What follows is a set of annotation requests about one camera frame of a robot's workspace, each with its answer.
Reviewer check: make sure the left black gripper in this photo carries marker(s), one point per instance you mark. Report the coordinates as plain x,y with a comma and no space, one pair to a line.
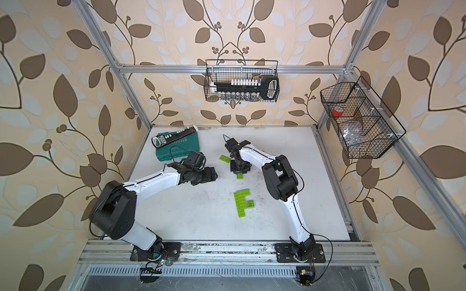
210,175

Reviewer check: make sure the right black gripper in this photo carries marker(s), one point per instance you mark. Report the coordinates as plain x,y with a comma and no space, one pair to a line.
235,170

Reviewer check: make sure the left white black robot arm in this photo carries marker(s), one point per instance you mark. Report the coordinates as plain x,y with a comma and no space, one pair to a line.
115,210

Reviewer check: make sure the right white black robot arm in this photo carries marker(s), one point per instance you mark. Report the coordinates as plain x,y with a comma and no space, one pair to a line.
283,183

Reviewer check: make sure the green tool case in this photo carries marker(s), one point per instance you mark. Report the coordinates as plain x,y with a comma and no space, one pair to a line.
179,149

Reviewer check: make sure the black bit holder on case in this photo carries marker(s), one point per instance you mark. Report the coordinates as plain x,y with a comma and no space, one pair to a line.
163,140

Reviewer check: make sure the black socket set in basket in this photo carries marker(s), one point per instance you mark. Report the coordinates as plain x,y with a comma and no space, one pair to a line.
265,88

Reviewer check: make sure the red tape roll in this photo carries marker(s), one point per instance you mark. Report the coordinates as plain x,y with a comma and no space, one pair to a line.
337,111

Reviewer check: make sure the clear plastic bag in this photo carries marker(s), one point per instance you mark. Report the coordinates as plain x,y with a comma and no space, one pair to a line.
352,132

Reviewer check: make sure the black wire basket back wall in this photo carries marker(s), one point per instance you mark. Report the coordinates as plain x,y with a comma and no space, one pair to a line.
232,69

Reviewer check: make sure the black wire basket wall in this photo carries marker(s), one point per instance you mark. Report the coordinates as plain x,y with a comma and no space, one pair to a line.
381,129
232,69

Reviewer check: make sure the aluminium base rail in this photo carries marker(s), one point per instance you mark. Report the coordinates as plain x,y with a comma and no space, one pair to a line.
224,258

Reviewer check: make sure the black wire basket right wall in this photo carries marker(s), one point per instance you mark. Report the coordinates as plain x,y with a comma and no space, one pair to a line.
381,129

